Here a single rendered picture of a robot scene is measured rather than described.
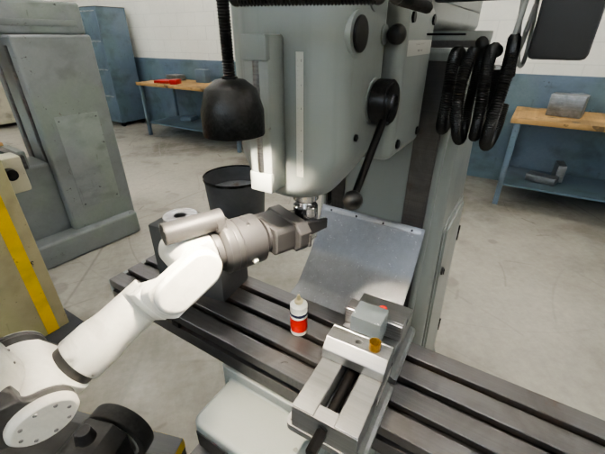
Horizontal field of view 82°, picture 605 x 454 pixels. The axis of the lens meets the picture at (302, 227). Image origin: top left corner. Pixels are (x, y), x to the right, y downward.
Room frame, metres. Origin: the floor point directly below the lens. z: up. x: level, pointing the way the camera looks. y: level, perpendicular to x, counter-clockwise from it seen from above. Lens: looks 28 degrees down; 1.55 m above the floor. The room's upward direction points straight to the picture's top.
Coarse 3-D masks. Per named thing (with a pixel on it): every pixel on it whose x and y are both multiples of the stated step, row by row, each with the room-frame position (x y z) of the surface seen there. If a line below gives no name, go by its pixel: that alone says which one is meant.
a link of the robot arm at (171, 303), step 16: (192, 256) 0.42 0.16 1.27; (208, 256) 0.43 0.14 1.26; (176, 272) 0.40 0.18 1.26; (192, 272) 0.41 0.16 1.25; (208, 272) 0.43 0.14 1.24; (128, 288) 0.41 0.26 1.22; (144, 288) 0.39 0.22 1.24; (160, 288) 0.39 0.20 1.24; (176, 288) 0.40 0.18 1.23; (192, 288) 0.41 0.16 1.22; (208, 288) 0.42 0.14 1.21; (144, 304) 0.38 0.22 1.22; (160, 304) 0.38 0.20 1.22; (176, 304) 0.39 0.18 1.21; (192, 304) 0.40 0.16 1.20
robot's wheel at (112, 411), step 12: (96, 408) 0.66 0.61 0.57; (108, 408) 0.64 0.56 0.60; (120, 408) 0.64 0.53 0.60; (108, 420) 0.61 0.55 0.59; (120, 420) 0.61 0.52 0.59; (132, 420) 0.62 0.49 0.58; (144, 420) 0.64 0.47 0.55; (132, 432) 0.60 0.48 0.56; (144, 432) 0.61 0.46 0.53; (132, 444) 0.61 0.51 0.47; (144, 444) 0.59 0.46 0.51
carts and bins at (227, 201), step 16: (208, 176) 2.58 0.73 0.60; (224, 176) 2.71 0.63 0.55; (240, 176) 2.74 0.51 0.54; (208, 192) 2.38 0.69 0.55; (224, 192) 2.29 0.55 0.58; (240, 192) 2.30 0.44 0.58; (256, 192) 2.38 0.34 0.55; (224, 208) 2.30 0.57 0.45; (240, 208) 2.31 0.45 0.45; (256, 208) 2.38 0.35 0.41
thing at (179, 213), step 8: (184, 208) 0.88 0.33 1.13; (168, 216) 0.83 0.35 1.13; (176, 216) 0.85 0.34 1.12; (184, 216) 0.86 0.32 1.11; (224, 216) 0.83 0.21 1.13; (152, 224) 0.81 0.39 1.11; (152, 232) 0.81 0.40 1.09; (152, 240) 0.81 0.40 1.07; (160, 240) 0.80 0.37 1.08; (160, 264) 0.80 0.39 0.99; (160, 272) 0.81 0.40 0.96; (224, 272) 0.73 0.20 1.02; (232, 272) 0.76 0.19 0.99; (240, 272) 0.80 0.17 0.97; (224, 280) 0.73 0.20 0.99; (232, 280) 0.76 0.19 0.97; (240, 280) 0.79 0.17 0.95; (216, 288) 0.73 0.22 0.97; (224, 288) 0.73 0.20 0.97; (232, 288) 0.76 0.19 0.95; (208, 296) 0.74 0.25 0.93; (216, 296) 0.73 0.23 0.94; (224, 296) 0.72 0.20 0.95
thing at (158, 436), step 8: (80, 416) 0.75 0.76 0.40; (88, 416) 0.75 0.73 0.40; (160, 432) 0.69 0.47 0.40; (160, 440) 0.67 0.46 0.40; (168, 440) 0.67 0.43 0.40; (176, 440) 0.67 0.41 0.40; (152, 448) 0.64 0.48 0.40; (160, 448) 0.64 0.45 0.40; (168, 448) 0.64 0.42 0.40; (176, 448) 0.64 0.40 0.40; (184, 448) 0.67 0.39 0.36
